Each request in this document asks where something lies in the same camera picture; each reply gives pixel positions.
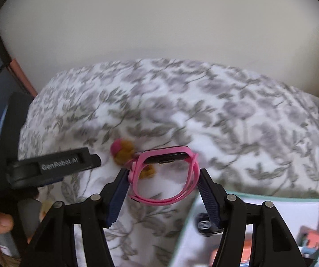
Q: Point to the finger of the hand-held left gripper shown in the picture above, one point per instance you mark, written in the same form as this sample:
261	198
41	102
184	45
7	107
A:
94	161

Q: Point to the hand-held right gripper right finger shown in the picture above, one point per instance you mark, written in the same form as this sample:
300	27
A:
209	200

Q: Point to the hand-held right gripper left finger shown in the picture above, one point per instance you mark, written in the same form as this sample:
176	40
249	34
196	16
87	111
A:
117	200

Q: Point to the small pink blue toy block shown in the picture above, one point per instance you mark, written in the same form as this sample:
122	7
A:
216	258

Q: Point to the pink smartwatch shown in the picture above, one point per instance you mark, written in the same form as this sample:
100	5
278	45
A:
170	151

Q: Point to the teal shallow box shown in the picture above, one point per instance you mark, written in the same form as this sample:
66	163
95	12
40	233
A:
287	214

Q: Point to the large pink blue toy block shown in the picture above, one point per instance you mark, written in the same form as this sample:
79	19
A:
313	239

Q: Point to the orange pink toy figure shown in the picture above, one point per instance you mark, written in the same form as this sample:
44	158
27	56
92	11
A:
123	150

